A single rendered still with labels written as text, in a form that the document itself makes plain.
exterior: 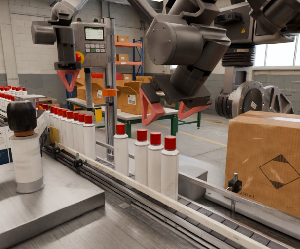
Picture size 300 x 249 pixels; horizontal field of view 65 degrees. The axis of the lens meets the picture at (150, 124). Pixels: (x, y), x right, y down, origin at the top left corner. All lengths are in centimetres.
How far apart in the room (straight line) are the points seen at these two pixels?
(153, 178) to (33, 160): 39
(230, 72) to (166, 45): 75
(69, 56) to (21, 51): 780
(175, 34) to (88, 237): 57
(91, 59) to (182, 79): 75
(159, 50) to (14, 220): 60
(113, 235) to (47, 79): 817
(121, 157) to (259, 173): 46
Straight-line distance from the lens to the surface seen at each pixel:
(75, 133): 114
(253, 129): 77
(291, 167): 78
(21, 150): 85
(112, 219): 78
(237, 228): 69
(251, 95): 105
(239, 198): 66
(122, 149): 85
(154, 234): 72
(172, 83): 42
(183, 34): 34
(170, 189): 72
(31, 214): 78
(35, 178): 88
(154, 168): 74
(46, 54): 875
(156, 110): 40
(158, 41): 34
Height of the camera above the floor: 127
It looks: 13 degrees down
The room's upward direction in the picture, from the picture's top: straight up
